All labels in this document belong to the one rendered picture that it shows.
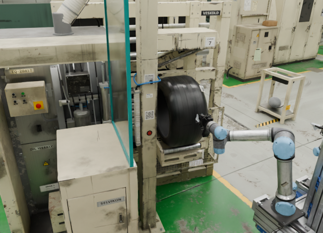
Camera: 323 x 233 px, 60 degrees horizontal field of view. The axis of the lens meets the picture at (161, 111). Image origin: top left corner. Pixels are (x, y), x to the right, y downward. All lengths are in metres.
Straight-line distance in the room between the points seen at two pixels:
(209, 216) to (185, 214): 0.24
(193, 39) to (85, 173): 1.43
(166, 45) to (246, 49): 4.62
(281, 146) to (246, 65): 5.25
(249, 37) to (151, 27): 4.91
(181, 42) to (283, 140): 1.14
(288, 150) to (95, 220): 1.14
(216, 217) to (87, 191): 1.80
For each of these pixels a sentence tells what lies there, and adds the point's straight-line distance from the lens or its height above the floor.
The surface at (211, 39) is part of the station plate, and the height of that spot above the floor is 1.72.
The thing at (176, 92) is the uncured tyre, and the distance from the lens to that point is 2.09.
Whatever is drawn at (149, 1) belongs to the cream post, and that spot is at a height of 2.04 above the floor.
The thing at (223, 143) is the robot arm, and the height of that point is 1.22.
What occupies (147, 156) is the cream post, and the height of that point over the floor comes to 0.84.
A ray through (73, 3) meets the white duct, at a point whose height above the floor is 2.01.
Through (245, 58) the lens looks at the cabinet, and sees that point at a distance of 6.87.
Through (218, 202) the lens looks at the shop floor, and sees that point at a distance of 3.25.
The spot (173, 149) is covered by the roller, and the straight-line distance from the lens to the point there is 2.32.
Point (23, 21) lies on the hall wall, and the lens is 10.96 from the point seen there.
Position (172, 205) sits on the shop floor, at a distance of 3.16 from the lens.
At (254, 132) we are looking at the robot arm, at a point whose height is 1.28.
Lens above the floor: 2.16
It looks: 25 degrees down
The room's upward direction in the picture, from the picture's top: 1 degrees clockwise
